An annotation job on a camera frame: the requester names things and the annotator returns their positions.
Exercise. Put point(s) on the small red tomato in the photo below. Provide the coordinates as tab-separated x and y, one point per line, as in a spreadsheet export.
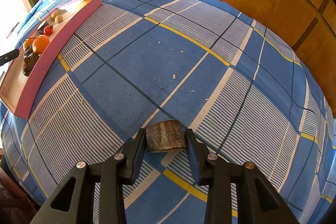
48	30

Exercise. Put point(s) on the yellow bell pepper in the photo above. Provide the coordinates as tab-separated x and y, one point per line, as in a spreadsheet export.
82	4

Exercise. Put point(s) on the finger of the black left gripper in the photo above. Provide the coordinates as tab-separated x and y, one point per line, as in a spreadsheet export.
9	56

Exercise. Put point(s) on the orange mandarin with stem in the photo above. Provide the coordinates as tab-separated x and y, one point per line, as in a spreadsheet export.
40	43

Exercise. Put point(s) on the pink white cardboard tray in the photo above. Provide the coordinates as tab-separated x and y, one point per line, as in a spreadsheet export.
18	92

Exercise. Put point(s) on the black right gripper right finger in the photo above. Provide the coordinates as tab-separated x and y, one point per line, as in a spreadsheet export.
257	200

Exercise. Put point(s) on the brown bark wood chunk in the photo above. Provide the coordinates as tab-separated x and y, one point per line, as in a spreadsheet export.
165	136

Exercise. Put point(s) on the dark wrinkled avocado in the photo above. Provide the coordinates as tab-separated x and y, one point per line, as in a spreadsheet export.
29	63

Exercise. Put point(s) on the blue plaid tablecloth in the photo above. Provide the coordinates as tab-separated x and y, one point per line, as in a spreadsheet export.
132	63

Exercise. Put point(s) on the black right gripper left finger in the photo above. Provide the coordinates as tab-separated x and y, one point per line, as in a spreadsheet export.
72	200

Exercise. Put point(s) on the dark round mangosteen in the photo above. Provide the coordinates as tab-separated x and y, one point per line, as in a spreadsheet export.
28	51

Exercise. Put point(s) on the dark cylinder log slice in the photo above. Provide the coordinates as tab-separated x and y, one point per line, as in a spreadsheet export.
42	26

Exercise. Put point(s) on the small tan round fruit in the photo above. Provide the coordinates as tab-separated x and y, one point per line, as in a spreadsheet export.
58	19

